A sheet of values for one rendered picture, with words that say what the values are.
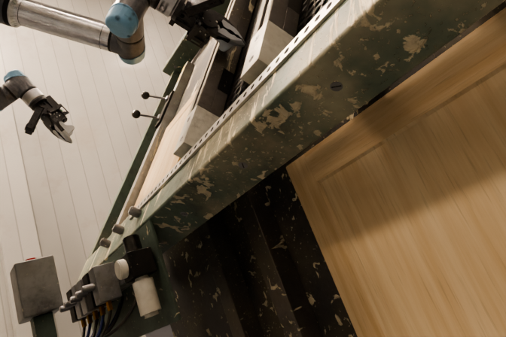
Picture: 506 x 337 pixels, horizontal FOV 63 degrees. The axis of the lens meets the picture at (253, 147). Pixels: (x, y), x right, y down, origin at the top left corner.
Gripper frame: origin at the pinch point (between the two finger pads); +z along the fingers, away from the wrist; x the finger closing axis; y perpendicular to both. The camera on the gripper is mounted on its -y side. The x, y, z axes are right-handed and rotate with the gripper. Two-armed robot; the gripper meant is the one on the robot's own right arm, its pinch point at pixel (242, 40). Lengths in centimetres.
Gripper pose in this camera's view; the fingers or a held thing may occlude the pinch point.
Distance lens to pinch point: 119.8
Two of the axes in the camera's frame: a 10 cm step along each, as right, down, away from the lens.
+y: -5.4, 4.7, 7.0
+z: 8.3, 4.5, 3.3
